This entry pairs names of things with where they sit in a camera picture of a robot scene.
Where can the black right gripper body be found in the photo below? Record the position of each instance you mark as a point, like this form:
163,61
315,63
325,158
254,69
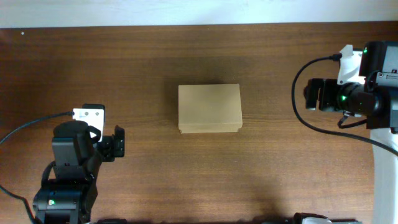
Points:
323,94

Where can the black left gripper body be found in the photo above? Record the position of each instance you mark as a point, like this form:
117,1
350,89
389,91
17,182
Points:
112,146

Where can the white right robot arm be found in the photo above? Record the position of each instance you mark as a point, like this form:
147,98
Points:
365,92

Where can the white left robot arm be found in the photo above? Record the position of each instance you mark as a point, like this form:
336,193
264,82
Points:
68,186

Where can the cardboard box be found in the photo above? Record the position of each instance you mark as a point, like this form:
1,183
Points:
214,108

